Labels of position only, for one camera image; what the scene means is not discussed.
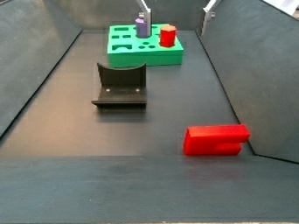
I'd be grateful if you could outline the purple cylinder peg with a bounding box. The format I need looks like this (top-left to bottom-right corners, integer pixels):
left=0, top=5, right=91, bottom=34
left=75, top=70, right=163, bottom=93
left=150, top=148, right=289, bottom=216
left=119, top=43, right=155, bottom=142
left=135, top=18, right=150, bottom=39

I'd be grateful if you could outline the red double-square block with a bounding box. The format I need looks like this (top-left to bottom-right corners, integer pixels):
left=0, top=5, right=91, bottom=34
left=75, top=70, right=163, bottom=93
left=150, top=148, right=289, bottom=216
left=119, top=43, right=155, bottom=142
left=183, top=124, right=250, bottom=156

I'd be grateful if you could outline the red hexagonal peg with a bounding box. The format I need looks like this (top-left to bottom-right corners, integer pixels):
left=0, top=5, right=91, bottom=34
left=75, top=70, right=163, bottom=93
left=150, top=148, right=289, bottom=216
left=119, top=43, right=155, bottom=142
left=161, top=24, right=177, bottom=47

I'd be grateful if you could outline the green shape-sorter board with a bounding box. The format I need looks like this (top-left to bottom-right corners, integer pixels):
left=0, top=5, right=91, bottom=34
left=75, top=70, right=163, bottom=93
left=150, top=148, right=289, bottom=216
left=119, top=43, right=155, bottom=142
left=107, top=24, right=183, bottom=67

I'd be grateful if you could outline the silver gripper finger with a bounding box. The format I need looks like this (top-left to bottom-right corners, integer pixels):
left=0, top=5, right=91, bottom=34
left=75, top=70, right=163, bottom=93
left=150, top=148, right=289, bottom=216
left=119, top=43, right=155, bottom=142
left=201, top=0, right=219, bottom=35
left=137, top=0, right=153, bottom=24

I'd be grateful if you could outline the black curved stand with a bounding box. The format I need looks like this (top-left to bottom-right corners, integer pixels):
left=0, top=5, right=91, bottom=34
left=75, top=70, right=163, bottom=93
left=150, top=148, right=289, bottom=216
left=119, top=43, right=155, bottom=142
left=91, top=63, right=147, bottom=107

